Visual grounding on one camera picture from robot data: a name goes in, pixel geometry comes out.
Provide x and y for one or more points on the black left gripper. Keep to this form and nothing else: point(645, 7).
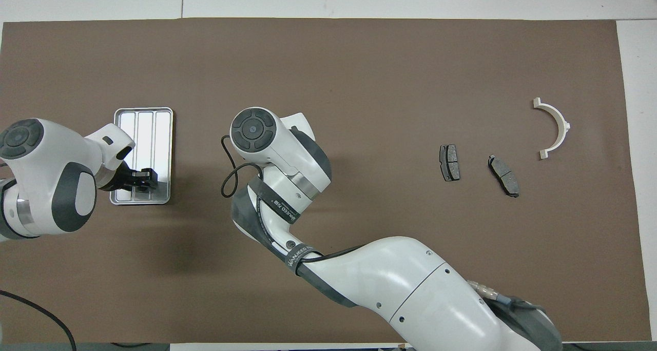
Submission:
point(120, 176)

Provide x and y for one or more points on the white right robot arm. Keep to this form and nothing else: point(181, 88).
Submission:
point(400, 279)

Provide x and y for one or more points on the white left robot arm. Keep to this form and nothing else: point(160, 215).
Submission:
point(41, 156)

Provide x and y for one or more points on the silver metal tray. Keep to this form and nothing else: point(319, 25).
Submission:
point(151, 135)

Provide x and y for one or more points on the brown table mat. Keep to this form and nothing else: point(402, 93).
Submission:
point(359, 74)

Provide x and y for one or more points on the dark rectangular brake pad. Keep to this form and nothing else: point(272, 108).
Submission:
point(450, 162)

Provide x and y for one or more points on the dark rounded brake pad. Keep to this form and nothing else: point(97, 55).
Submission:
point(504, 175)

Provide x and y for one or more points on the white curved plastic bracket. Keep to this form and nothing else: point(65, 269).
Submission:
point(559, 120)

